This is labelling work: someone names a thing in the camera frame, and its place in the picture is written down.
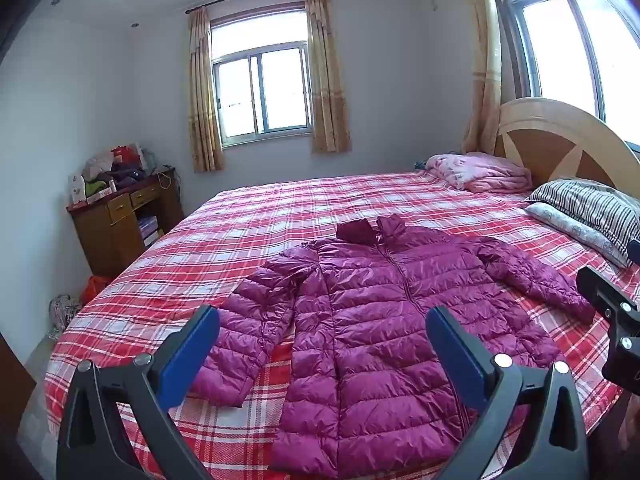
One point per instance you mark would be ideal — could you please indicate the sliding window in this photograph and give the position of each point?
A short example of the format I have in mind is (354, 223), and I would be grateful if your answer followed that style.
(260, 90)

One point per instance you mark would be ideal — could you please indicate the purple down jacket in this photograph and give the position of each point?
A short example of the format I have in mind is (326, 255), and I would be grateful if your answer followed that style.
(370, 340)

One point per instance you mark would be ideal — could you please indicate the patterned cloth bag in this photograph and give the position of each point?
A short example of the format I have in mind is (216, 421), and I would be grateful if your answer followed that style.
(62, 315)

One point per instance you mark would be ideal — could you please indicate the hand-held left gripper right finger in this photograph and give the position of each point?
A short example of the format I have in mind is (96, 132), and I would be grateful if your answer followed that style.
(457, 355)

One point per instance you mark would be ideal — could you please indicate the pile of clutter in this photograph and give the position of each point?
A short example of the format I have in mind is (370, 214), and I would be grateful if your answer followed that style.
(115, 172)

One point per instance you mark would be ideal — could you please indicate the large window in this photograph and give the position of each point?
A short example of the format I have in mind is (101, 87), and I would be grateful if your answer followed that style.
(575, 35)

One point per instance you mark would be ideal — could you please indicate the red plastic bag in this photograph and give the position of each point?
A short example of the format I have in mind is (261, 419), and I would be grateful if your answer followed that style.
(95, 290)

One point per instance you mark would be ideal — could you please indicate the yellow patterned curtain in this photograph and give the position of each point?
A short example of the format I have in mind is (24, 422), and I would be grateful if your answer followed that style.
(485, 60)
(327, 85)
(202, 110)

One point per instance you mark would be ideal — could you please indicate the striped pillow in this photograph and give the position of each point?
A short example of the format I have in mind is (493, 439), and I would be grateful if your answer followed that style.
(595, 210)

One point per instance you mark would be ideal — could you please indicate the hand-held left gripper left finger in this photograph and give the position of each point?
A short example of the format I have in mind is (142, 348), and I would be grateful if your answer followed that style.
(187, 360)

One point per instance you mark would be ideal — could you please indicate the pink folded blanket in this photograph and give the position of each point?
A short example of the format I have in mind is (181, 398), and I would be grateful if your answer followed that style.
(480, 172)

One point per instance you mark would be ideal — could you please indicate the wooden bed headboard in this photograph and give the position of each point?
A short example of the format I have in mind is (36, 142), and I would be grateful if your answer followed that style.
(545, 135)

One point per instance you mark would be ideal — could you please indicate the wooden desk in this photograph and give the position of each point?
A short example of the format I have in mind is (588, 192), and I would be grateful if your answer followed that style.
(110, 230)

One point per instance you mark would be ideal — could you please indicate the bed with red plaid sheet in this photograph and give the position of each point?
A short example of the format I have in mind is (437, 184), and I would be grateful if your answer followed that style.
(200, 240)

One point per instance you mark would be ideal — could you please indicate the grey floral pillow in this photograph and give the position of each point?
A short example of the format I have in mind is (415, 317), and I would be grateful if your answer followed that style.
(575, 227)

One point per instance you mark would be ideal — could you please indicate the stack of books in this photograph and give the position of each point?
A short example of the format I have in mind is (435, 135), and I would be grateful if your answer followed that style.
(149, 230)

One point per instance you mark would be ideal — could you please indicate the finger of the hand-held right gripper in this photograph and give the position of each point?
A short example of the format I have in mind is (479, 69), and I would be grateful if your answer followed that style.
(612, 300)

